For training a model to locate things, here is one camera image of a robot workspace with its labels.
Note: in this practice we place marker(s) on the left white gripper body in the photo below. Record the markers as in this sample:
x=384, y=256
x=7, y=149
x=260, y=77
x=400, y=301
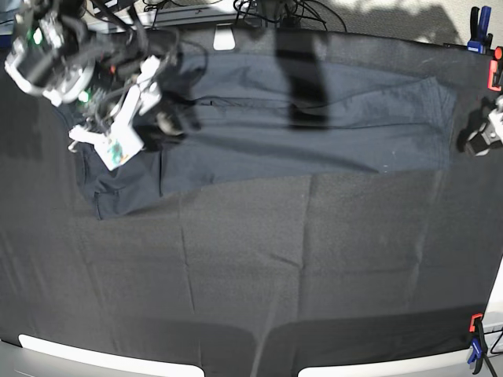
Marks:
x=485, y=139

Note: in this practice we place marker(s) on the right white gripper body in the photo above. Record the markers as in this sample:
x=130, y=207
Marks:
x=117, y=145

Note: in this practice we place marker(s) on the dark navy t-shirt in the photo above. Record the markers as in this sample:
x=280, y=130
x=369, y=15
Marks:
x=247, y=116

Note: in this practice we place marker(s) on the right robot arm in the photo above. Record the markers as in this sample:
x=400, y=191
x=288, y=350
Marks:
x=113, y=83

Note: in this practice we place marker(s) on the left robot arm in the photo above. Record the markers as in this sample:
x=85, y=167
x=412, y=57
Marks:
x=494, y=114

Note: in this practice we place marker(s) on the red clamp right edge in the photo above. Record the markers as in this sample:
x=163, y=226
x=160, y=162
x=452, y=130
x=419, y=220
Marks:
x=495, y=71

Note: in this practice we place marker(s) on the blue clamp top right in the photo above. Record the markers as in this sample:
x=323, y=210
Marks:
x=480, y=39

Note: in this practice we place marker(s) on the white tab on cloth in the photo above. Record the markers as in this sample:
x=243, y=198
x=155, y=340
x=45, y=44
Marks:
x=224, y=39

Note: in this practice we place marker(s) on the black table cloth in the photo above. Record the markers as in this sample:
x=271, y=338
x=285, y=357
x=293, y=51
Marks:
x=266, y=276

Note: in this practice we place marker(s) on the red blue clamp bottom right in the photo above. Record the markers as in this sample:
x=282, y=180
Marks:
x=479, y=354

